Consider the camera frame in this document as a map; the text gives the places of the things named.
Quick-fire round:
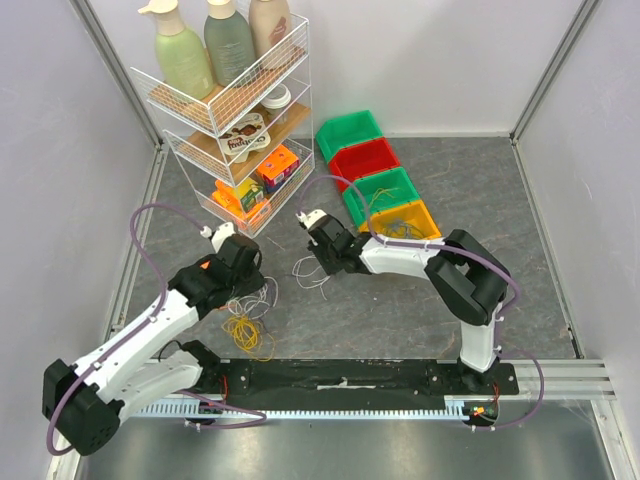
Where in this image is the dark green bottle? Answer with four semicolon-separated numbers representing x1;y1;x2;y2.
204;0;256;86

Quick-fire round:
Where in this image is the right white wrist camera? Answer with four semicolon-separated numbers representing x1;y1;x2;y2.
296;209;327;230

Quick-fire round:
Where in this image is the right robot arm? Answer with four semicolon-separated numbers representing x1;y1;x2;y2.
296;209;521;394

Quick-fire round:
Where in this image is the orange purple box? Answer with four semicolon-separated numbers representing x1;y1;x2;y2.
257;145;300;194

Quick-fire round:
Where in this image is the blue cable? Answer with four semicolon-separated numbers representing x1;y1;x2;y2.
382;217;431;241

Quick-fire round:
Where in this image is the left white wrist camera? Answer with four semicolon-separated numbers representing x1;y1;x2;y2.
200;222;236;253

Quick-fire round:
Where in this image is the cable bundle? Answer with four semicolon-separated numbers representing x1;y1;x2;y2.
222;277;280;362

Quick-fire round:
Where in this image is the orange sponge pack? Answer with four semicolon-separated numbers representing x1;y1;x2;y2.
210;179;244;217

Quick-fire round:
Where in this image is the light green pump bottle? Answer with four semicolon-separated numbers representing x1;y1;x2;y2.
137;0;216;100

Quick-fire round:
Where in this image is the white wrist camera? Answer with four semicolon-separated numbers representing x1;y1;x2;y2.
296;209;327;230
200;222;236;253

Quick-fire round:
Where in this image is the white wire shelf rack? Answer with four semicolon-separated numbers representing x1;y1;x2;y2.
132;15;315;237

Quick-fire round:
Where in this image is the red plastic bin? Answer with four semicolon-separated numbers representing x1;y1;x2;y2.
328;137;401;182

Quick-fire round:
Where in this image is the beige brown bottle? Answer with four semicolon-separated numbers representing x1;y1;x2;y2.
249;0;292;70

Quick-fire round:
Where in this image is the paper cup with lid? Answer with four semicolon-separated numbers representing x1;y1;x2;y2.
261;84;292;110

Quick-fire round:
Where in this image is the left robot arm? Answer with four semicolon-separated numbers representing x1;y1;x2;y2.
42;233;265;456

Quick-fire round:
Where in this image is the far green plastic bin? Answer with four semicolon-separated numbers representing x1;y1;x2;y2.
316;110;383;163

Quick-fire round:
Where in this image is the yogurt multipack carton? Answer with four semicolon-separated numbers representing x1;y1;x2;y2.
219;113;271;163

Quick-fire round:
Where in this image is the white slotted cable duct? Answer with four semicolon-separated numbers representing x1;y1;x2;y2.
132;395;489;421

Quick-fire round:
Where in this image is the near green plastic bin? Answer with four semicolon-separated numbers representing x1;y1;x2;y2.
342;167;420;227

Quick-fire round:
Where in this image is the yellow plastic bin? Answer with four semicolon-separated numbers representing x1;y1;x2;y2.
370;200;442;240

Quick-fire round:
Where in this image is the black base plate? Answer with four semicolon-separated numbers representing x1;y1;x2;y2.
193;359;519;399

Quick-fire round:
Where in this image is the green yellow box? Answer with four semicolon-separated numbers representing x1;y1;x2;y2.
237;178;265;213

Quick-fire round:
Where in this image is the green plastic bin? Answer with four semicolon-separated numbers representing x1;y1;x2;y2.
342;167;420;227
316;110;383;163

